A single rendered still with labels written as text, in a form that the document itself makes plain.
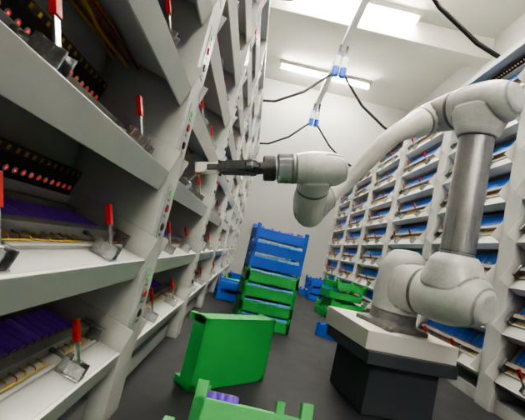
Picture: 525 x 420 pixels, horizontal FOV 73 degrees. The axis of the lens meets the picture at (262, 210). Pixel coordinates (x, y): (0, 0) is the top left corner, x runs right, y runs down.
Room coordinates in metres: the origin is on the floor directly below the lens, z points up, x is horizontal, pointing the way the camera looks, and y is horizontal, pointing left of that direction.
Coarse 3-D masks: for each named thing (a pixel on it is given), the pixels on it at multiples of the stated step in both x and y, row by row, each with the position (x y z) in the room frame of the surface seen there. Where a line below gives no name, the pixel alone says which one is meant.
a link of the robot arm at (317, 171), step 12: (300, 156) 1.00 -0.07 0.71; (312, 156) 0.99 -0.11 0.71; (324, 156) 0.99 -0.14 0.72; (336, 156) 1.00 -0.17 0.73; (300, 168) 0.99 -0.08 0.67; (312, 168) 0.98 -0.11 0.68; (324, 168) 0.98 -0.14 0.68; (336, 168) 0.99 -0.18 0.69; (300, 180) 1.01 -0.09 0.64; (312, 180) 1.00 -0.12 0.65; (324, 180) 1.00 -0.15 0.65; (336, 180) 1.01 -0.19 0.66; (300, 192) 1.07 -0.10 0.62; (312, 192) 1.04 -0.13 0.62; (324, 192) 1.05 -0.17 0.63
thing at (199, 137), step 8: (200, 96) 0.85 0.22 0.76; (200, 112) 0.90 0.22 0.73; (200, 120) 0.93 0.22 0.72; (192, 128) 0.92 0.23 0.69; (200, 128) 0.97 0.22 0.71; (192, 136) 1.18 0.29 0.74; (200, 136) 1.01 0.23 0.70; (208, 136) 1.09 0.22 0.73; (192, 144) 1.33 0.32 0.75; (200, 144) 1.06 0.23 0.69; (208, 144) 1.15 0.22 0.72; (200, 152) 1.42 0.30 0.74; (208, 152) 1.21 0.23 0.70; (216, 152) 1.46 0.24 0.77; (224, 152) 1.46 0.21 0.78; (208, 160) 1.27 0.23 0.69; (216, 160) 1.38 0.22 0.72
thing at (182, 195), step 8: (184, 160) 0.85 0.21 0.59; (184, 168) 0.85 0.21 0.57; (192, 184) 1.46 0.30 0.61; (176, 192) 0.90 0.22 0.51; (184, 192) 0.98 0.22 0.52; (176, 200) 0.94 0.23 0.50; (184, 200) 1.02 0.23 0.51; (192, 200) 1.12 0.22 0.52; (200, 200) 1.23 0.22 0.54; (208, 200) 1.46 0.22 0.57; (192, 208) 1.19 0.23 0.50; (200, 208) 1.31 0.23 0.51
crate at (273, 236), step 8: (256, 224) 2.13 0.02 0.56; (256, 232) 1.95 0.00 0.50; (264, 232) 1.96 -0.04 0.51; (272, 232) 1.97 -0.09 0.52; (280, 232) 1.97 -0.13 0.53; (272, 240) 1.97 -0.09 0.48; (280, 240) 1.97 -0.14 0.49; (288, 240) 1.98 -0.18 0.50; (296, 240) 1.99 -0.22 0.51; (304, 240) 1.99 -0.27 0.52
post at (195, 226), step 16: (256, 16) 1.46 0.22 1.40; (240, 32) 1.46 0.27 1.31; (240, 48) 1.46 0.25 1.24; (240, 80) 1.46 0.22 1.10; (208, 112) 1.46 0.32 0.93; (208, 128) 1.46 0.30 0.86; (224, 128) 1.46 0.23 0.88; (224, 144) 1.47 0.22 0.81; (192, 160) 1.46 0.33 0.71; (192, 176) 1.46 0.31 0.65; (208, 176) 1.46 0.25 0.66; (208, 192) 1.46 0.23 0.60; (176, 208) 1.46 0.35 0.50; (208, 208) 1.48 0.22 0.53; (176, 224) 1.46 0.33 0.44; (192, 224) 1.46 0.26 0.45; (176, 272) 1.46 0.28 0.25; (176, 320) 1.46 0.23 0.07; (176, 336) 1.47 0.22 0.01
